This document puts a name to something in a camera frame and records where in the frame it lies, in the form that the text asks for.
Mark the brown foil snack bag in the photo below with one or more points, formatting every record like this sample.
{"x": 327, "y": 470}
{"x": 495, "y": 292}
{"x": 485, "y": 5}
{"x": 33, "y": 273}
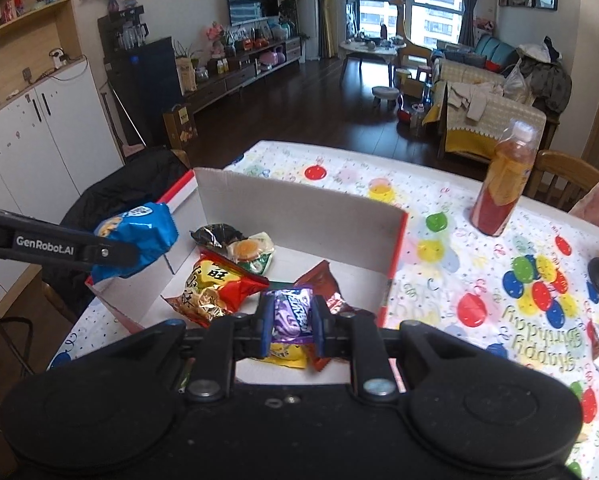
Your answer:
{"x": 321, "y": 282}

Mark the white red cardboard box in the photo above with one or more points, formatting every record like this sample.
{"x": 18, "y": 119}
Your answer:
{"x": 361, "y": 239}

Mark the brown paper bag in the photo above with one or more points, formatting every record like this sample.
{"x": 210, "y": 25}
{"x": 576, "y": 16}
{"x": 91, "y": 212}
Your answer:
{"x": 180, "y": 127}

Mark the white cupboard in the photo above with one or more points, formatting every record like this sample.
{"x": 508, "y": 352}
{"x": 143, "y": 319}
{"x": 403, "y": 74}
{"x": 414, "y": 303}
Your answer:
{"x": 55, "y": 142}

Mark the orange juice bottle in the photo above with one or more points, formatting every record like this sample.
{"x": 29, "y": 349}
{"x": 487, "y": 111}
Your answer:
{"x": 508, "y": 172}

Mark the sofa with yellow cover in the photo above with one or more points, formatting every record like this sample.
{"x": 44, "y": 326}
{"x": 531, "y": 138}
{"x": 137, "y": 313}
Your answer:
{"x": 478, "y": 92}

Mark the orange jelly cup snack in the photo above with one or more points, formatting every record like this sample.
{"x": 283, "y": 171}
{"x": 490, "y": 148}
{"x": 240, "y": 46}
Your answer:
{"x": 253, "y": 254}

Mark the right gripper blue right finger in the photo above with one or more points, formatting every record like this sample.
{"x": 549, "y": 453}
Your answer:
{"x": 319, "y": 319}

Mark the black foil snack packet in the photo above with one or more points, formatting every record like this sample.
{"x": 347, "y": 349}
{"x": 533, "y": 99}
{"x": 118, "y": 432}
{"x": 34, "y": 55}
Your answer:
{"x": 217, "y": 237}

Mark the yellow triangular snack packet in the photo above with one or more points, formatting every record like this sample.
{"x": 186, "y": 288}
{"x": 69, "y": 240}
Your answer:
{"x": 287, "y": 355}

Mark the round coffee table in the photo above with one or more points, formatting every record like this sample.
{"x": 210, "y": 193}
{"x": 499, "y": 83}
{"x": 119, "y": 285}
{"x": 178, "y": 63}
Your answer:
{"x": 361, "y": 52}

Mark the colourful balloon tablecloth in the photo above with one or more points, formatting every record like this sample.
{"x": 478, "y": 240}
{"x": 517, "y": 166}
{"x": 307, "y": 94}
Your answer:
{"x": 523, "y": 295}

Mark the black jacket on chair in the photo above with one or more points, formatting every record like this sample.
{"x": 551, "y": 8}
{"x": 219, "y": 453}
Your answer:
{"x": 146, "y": 177}

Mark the wooden tv cabinet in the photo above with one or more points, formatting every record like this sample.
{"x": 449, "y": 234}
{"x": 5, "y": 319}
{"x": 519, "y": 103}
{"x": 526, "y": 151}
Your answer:
{"x": 242, "y": 70}

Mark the red yellow chip bag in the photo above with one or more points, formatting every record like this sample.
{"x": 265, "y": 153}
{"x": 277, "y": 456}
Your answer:
{"x": 215, "y": 288}

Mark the wooden dining chair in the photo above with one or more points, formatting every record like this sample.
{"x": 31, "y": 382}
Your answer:
{"x": 560, "y": 180}

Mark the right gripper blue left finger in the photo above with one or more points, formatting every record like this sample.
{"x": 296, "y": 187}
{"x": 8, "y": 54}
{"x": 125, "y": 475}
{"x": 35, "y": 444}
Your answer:
{"x": 265, "y": 322}

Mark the blue cookie packet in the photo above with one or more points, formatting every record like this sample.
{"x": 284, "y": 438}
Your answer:
{"x": 150, "y": 228}

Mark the purple candy packet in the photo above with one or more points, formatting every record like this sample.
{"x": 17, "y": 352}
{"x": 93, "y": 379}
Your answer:
{"x": 292, "y": 316}

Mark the small round stool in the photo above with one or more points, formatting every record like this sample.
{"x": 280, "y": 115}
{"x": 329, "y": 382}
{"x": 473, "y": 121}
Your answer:
{"x": 389, "y": 95}

